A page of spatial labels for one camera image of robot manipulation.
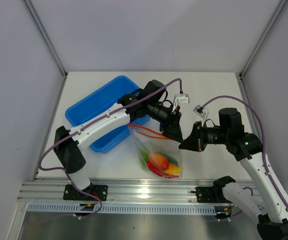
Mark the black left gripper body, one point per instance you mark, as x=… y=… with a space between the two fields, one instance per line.
x=171 y=117

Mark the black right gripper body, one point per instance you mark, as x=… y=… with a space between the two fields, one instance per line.
x=204 y=135

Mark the clear zip top bag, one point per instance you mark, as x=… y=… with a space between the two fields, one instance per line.
x=143 y=137

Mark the green chili pepper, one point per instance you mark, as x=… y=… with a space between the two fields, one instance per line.
x=171 y=160

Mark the yellow orange mango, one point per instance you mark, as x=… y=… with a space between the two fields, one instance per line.
x=172 y=170

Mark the green grape bunch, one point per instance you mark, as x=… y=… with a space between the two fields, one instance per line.
x=144 y=158

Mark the red chili pepper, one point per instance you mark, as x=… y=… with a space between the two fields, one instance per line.
x=159 y=173

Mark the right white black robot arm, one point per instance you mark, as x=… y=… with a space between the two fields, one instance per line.
x=271 y=212

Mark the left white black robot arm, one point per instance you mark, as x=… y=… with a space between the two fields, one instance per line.
x=70 y=143

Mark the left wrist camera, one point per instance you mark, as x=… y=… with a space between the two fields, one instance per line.
x=180 y=99

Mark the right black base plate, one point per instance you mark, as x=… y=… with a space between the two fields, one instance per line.
x=209 y=195

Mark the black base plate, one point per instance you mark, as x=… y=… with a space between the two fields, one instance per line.
x=71 y=194
x=209 y=195

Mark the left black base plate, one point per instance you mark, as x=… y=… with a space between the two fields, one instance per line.
x=71 y=194

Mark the aluminium mounting rail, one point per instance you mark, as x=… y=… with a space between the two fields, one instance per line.
x=120 y=191

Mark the right aluminium frame post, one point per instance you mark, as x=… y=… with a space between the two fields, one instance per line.
x=269 y=27

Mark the aluminium frame post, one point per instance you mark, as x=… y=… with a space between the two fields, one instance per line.
x=269 y=27
x=44 y=35

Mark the white slotted cable duct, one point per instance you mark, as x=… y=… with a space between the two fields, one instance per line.
x=113 y=208

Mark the left aluminium frame post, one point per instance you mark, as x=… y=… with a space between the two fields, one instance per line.
x=44 y=35

